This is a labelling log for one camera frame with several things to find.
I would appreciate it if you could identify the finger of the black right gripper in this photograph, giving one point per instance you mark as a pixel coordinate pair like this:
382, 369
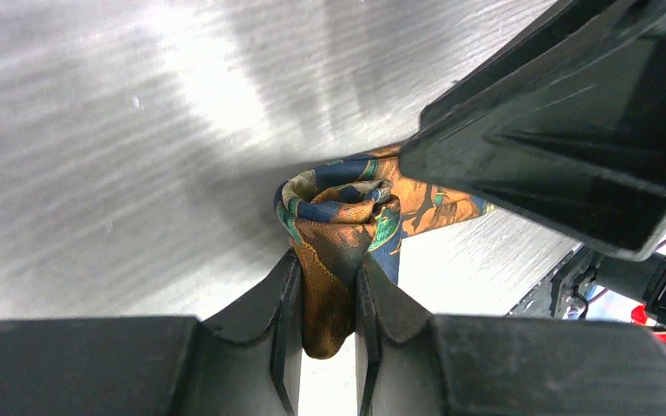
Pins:
565, 126

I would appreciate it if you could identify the blue orange green tie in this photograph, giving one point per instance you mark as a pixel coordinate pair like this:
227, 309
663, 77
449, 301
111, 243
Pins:
353, 213

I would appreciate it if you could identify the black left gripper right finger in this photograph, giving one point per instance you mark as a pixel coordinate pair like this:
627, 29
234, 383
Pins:
412, 362

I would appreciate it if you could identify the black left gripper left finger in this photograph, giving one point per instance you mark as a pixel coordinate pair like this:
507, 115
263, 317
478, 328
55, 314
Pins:
244, 360

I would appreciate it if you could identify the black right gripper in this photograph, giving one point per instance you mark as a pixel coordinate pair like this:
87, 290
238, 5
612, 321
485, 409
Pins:
643, 282

